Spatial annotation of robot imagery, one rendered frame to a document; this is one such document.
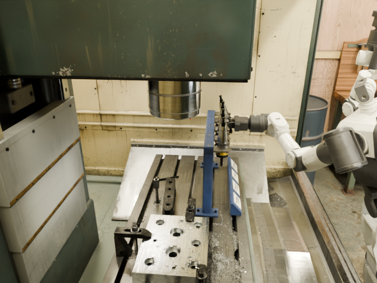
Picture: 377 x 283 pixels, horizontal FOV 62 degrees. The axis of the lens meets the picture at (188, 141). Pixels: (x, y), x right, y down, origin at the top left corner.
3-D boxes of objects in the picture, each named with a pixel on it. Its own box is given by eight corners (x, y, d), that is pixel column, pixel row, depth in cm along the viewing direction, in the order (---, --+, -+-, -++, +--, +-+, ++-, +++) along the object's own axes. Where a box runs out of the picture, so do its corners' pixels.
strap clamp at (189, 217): (195, 219, 134) (196, 189, 128) (193, 241, 122) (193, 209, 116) (188, 219, 134) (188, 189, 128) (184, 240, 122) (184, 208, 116)
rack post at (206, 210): (217, 210, 140) (220, 150, 128) (217, 217, 135) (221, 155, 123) (196, 209, 141) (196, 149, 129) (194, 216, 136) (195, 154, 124)
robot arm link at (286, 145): (292, 140, 155) (313, 170, 143) (273, 145, 154) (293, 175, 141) (297, 124, 148) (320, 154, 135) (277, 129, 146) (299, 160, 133)
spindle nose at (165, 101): (151, 103, 102) (150, 66, 97) (201, 104, 102) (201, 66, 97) (144, 120, 88) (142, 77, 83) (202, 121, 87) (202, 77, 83)
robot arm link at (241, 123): (234, 110, 164) (257, 110, 163) (233, 127, 168) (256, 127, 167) (235, 118, 153) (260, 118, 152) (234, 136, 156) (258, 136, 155)
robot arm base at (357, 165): (348, 171, 120) (376, 163, 110) (327, 177, 113) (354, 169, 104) (333, 135, 123) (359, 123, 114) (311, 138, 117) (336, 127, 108)
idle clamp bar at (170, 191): (176, 189, 155) (175, 178, 153) (174, 222, 132) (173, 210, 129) (166, 189, 155) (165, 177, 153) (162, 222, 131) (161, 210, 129)
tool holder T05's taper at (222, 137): (216, 138, 131) (216, 123, 128) (226, 138, 131) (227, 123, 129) (217, 143, 127) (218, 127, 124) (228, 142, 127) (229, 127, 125)
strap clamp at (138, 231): (153, 252, 116) (151, 219, 110) (151, 259, 113) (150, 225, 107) (118, 250, 117) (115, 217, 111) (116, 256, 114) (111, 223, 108)
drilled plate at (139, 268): (208, 227, 123) (209, 217, 121) (206, 289, 96) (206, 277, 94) (151, 224, 125) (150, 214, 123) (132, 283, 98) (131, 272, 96)
